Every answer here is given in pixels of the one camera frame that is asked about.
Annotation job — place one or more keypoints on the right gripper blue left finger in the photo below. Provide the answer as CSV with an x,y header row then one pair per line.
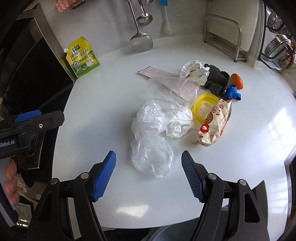
x,y
102,173

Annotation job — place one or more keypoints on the black pot lid rack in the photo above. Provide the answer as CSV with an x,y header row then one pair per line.
x,y
273,26

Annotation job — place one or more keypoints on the pink dish cloth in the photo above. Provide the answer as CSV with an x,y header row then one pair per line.
x,y
68,4

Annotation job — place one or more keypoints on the clear plastic bag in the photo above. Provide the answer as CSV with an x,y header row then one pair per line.
x,y
151,153

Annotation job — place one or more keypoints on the blue white bottle brush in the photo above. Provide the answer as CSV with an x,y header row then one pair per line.
x,y
166,25

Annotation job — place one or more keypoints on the bare left hand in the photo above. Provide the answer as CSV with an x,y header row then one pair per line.
x,y
10,185

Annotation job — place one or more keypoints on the black cloth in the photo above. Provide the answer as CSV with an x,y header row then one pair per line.
x,y
217,81

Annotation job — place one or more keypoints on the black sink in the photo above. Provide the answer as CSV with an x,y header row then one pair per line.
x,y
290,171

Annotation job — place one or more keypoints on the yellow green refill pouch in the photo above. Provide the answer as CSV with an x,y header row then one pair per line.
x,y
81,57

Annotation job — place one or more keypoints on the yellow plastic ring lid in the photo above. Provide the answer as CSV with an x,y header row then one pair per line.
x,y
202,106

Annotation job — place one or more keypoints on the grey trash bin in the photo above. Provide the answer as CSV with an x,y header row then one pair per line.
x,y
184,230

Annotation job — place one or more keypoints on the pink paper card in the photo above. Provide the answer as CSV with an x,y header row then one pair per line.
x,y
151,72

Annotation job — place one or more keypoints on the orange peel piece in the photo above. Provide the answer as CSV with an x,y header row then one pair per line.
x,y
237,81

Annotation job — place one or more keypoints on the steel strainer pot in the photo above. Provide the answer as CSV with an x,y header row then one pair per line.
x,y
276,47

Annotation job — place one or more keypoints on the clear plastic cup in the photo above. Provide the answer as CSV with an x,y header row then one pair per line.
x,y
180,92

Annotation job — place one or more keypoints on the cream red snack wrapper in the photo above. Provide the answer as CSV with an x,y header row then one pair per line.
x,y
214,123

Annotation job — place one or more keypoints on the blue crumpled glove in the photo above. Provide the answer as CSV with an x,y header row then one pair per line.
x,y
231,93

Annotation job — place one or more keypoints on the crumpled white tissue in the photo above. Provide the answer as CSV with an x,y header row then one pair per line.
x,y
179,122

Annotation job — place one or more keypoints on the crumpled silver foil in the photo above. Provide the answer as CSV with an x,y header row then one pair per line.
x,y
196,72

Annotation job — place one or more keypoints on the steel ladle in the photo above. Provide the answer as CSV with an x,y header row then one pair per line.
x,y
144,19

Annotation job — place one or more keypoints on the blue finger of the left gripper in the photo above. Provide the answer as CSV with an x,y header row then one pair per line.
x,y
28,115

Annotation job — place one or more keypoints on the steel spatula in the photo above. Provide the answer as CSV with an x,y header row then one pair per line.
x,y
139,42

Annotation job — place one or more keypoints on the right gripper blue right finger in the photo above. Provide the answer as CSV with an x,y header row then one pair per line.
x,y
195,175

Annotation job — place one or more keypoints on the steel cutting board rack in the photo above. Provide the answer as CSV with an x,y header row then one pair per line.
x,y
234,51

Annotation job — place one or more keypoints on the white cutting board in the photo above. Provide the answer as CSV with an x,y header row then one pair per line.
x,y
226,17

